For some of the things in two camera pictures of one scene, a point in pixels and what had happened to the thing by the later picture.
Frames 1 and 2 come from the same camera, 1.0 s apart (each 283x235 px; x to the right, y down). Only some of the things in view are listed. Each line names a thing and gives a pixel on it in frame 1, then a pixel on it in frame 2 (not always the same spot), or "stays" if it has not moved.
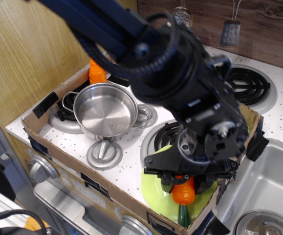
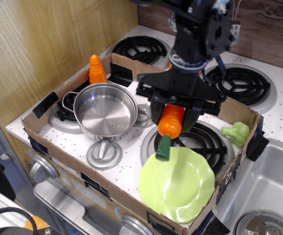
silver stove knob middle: (146, 116) stays
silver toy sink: (270, 182) stays
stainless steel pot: (105, 110) stays
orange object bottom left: (32, 224) stays
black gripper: (191, 159) -> (177, 83)
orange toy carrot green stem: (183, 194) -> (163, 151)
